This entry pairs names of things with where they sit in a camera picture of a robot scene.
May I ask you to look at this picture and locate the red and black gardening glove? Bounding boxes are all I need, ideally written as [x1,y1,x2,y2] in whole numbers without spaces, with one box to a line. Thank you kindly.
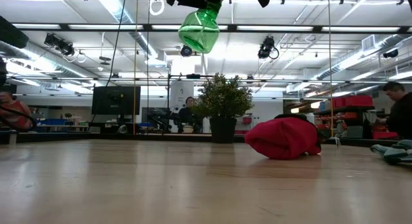
[244,113,329,160]

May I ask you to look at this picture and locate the green-handled pruning shears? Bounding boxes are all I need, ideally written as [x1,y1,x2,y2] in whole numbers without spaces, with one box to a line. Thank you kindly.
[370,139,412,164]

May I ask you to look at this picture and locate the black ceiling spotlight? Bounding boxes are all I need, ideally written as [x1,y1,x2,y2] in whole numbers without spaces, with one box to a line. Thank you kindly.
[43,33,77,57]
[257,35,280,61]

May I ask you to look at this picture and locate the white roll-up banner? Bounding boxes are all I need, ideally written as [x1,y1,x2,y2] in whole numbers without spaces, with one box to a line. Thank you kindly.
[169,80,195,134]

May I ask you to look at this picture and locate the potted plant in black pot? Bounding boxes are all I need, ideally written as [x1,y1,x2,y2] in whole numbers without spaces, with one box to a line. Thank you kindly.
[192,72,255,144]

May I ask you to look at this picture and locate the person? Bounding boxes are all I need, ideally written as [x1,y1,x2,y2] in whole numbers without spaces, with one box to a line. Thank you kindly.
[0,90,35,132]
[376,81,412,140]
[178,96,203,134]

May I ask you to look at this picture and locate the black monitor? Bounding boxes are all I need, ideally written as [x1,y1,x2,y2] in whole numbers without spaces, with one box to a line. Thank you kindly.
[91,86,142,116]

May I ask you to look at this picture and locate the red storage bin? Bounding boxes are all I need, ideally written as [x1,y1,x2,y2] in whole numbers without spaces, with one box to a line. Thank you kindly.
[331,95,374,109]

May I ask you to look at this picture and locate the white cable loop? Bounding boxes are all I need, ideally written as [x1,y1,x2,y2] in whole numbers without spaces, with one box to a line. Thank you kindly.
[149,0,165,16]

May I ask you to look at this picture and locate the long black cable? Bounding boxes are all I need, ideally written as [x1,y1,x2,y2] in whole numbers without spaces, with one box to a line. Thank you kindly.
[87,0,129,126]

